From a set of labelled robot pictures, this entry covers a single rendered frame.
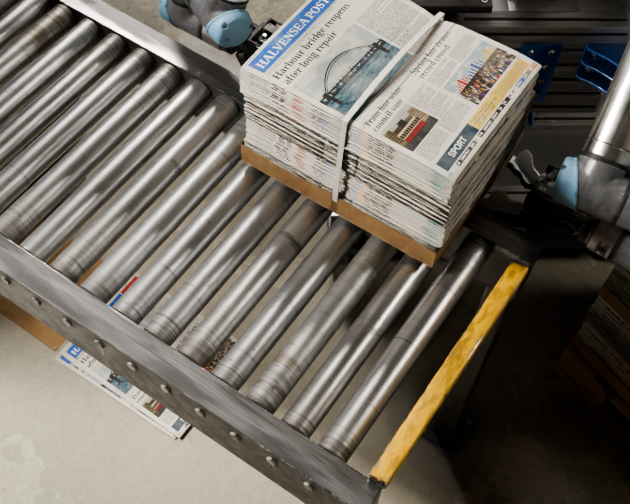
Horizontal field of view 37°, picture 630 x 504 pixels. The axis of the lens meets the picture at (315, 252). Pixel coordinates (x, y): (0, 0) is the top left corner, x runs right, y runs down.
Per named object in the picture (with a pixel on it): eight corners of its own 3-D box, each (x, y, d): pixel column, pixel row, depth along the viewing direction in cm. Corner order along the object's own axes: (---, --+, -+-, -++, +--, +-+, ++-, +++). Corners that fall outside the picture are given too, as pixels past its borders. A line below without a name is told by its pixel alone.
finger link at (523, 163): (518, 129, 161) (550, 167, 157) (511, 150, 166) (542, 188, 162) (503, 136, 160) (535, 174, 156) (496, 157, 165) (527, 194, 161)
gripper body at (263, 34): (272, 54, 166) (218, 26, 169) (273, 87, 173) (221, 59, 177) (297, 29, 170) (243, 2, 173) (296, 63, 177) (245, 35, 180)
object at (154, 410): (252, 348, 229) (252, 346, 228) (179, 439, 216) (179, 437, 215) (135, 273, 239) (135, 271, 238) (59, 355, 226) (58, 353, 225)
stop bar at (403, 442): (529, 274, 150) (531, 268, 148) (386, 492, 130) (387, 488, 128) (511, 264, 151) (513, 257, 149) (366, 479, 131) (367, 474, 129)
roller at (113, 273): (272, 132, 170) (272, 114, 166) (100, 318, 148) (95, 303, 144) (250, 119, 171) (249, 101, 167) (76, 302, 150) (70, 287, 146)
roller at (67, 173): (188, 84, 175) (185, 66, 171) (9, 258, 154) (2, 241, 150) (167, 73, 177) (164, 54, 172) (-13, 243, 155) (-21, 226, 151)
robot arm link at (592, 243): (620, 236, 159) (599, 269, 155) (595, 223, 160) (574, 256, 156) (634, 211, 152) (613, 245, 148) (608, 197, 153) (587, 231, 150)
